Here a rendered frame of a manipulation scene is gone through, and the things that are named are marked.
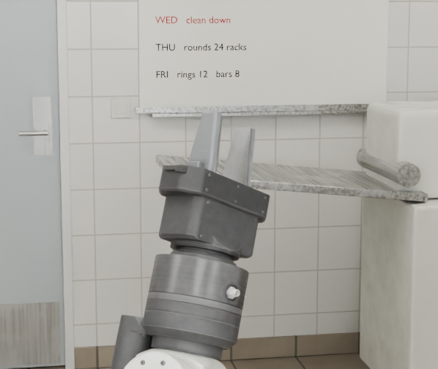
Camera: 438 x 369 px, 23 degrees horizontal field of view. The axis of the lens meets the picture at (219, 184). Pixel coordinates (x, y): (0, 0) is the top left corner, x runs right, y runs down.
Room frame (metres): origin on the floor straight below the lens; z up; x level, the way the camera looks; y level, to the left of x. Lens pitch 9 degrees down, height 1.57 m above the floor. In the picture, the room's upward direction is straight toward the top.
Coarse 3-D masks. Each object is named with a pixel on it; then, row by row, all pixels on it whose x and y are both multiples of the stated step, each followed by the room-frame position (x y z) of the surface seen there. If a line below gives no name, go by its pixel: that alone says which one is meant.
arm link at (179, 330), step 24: (144, 312) 0.94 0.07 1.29; (168, 312) 0.91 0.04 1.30; (192, 312) 0.90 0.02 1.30; (216, 312) 0.91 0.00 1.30; (120, 336) 0.94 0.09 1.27; (144, 336) 0.93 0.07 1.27; (168, 336) 0.90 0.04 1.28; (192, 336) 0.90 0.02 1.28; (216, 336) 0.90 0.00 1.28; (120, 360) 0.93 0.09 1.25; (144, 360) 0.88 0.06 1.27; (168, 360) 0.87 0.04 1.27; (192, 360) 0.89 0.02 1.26; (216, 360) 0.91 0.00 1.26
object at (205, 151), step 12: (204, 120) 0.99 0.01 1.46; (216, 120) 0.98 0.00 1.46; (204, 132) 0.98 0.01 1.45; (216, 132) 0.98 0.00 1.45; (204, 144) 0.98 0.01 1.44; (216, 144) 0.97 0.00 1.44; (192, 156) 0.98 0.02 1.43; (204, 156) 0.97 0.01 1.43; (216, 156) 0.97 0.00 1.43; (216, 168) 0.97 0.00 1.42
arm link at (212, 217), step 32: (160, 192) 0.96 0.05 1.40; (192, 192) 0.93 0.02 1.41; (224, 192) 0.95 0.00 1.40; (256, 192) 0.99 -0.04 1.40; (160, 224) 0.96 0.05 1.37; (192, 224) 0.93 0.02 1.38; (224, 224) 0.95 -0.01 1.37; (256, 224) 0.98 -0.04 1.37; (160, 256) 0.94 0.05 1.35; (192, 256) 0.92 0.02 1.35; (224, 256) 0.95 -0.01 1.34; (160, 288) 0.92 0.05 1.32; (192, 288) 0.91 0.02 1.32; (224, 288) 0.92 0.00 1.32
